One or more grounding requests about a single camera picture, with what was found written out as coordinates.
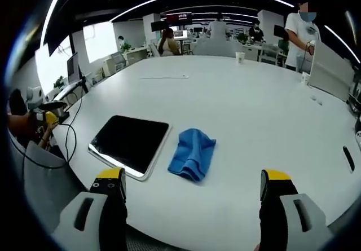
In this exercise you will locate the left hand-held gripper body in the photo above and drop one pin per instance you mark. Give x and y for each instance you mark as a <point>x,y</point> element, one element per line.
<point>34,96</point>

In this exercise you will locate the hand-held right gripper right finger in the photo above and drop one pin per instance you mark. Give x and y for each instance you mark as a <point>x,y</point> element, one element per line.
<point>296,220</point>

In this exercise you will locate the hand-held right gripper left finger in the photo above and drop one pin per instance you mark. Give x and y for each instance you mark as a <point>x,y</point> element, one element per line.
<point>84,220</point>

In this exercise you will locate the black tablet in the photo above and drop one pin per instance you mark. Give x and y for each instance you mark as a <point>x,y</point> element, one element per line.
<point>131,144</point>

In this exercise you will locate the blue cleaning cloth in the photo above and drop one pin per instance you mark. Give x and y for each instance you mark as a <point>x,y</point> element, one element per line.
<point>194,155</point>

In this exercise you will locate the person's left hand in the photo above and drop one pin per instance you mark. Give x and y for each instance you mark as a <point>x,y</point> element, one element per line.
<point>46,135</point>

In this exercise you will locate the green potted plant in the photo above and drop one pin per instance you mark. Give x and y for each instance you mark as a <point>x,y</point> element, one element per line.
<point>59,81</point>
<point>126,47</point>

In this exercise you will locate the black tripod stand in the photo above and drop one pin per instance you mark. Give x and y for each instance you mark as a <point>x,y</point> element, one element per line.
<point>84,84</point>

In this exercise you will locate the computer monitor on stand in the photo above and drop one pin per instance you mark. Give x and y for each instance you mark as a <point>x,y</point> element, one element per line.
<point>74,67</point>

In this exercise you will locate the grey chair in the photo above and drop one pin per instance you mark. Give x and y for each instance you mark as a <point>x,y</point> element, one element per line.
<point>48,175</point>

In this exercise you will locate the white perforated object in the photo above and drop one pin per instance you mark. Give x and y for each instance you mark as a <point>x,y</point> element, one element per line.
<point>358,139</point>

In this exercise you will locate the small white earbud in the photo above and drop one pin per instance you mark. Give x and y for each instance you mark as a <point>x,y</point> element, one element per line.
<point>313,97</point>
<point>319,102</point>

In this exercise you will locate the small white cup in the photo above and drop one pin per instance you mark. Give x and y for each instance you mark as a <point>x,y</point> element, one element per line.
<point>305,77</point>

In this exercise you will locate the lit desktop monitor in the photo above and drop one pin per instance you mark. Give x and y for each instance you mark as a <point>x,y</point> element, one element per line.
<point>180,35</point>

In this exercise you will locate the red hanging screen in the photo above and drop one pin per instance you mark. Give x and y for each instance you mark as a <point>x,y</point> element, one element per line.
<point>179,17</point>

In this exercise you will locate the white paper cup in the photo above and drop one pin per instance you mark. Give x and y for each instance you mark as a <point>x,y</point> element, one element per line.
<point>240,57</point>

